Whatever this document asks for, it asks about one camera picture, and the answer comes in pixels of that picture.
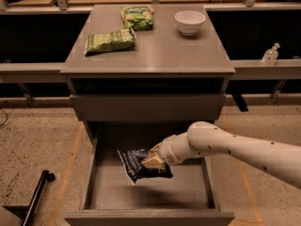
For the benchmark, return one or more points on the clear sanitizer bottle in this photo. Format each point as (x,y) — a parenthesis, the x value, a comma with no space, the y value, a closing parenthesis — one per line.
(270,56)

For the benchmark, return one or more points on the white bowl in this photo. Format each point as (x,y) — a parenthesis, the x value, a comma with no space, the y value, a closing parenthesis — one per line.
(189,22)

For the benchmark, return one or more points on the green chip bag front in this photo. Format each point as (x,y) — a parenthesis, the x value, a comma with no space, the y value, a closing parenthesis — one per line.
(110,42)

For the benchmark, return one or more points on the open grey middle drawer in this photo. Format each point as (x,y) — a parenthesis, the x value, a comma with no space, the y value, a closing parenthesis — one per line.
(111,199)

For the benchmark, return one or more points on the black metal leg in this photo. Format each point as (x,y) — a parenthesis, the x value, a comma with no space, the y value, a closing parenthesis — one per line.
(46,176)

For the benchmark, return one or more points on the green chip bag rear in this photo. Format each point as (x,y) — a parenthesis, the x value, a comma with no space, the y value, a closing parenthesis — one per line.
(139,18)

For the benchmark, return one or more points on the grey metal rail shelf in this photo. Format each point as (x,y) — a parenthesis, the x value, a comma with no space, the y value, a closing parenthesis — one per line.
(244,70)

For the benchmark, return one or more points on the closed grey top drawer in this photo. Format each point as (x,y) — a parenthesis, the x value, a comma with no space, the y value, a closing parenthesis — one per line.
(191,107)

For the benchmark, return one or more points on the blue chip bag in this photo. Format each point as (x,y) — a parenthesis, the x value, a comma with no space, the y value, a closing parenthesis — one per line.
(135,170)

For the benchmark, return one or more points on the grey drawer cabinet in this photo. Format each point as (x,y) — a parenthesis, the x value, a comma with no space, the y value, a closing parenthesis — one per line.
(163,62)

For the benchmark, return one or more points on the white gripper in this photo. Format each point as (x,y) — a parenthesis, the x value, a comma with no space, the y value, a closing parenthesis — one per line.
(166,151)

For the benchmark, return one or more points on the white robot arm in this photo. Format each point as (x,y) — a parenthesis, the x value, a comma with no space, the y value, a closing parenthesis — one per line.
(201,139)

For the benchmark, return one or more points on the green chip bag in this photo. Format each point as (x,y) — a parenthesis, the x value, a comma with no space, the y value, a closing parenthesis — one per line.
(139,18)
(110,42)

